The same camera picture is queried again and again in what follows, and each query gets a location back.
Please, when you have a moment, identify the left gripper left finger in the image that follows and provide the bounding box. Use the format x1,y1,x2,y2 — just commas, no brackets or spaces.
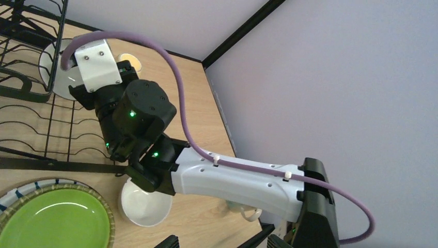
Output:
154,235,180,248

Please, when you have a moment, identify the plain white bowl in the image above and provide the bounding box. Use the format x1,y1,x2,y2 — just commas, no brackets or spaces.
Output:
118,178,173,227

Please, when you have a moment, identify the blue striped white plate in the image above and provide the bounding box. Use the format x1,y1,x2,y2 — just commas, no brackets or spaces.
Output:
1,178,90,214

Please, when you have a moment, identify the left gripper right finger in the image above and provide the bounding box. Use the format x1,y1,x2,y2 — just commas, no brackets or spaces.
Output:
267,234,292,248

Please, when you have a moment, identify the yellow mug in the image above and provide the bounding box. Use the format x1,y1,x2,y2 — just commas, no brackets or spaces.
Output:
118,53,143,76

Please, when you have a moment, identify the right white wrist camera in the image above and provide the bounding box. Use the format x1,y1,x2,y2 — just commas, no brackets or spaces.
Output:
74,39,122,93

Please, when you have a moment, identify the green plate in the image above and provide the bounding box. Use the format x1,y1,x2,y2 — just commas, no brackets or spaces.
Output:
1,184,116,247

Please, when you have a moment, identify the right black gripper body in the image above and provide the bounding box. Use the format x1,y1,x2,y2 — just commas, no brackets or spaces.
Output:
68,60,138,144

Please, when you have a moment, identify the black wire dish rack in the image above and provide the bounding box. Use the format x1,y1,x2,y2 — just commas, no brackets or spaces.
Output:
1,1,125,176

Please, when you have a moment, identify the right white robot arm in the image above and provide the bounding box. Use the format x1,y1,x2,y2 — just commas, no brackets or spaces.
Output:
69,57,341,247

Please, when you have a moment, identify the beige mug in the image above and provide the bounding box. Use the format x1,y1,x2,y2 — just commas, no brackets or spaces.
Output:
226,200,262,222

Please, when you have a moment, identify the teal patterned white bowl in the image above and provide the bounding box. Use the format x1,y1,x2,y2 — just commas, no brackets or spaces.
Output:
39,38,83,101

